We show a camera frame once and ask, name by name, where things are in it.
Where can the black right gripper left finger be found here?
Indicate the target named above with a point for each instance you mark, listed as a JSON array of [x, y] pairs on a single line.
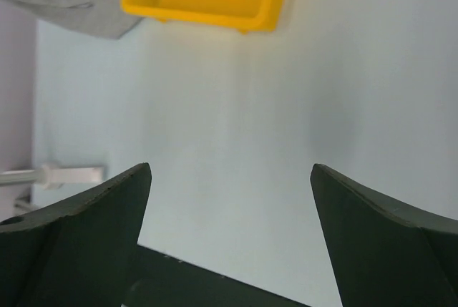
[[75, 252]]

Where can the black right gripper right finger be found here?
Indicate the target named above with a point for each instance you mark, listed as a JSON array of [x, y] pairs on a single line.
[[384, 252]]

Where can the white clothes rack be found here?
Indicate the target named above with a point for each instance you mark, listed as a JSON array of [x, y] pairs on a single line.
[[48, 177]]

